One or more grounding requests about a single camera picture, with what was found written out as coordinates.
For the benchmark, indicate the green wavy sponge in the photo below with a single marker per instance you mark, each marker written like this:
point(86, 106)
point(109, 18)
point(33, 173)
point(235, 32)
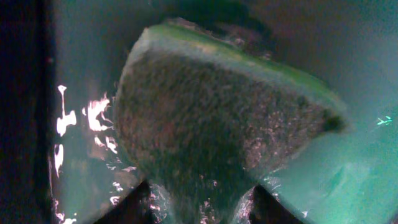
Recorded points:
point(207, 121)

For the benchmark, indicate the rectangular green tray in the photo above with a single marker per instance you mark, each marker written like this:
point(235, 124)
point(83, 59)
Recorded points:
point(61, 62)

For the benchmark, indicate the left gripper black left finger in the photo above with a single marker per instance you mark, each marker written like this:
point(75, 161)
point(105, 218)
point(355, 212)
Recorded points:
point(132, 209)

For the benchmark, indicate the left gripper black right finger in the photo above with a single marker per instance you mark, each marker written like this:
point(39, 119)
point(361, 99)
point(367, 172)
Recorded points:
point(267, 210)

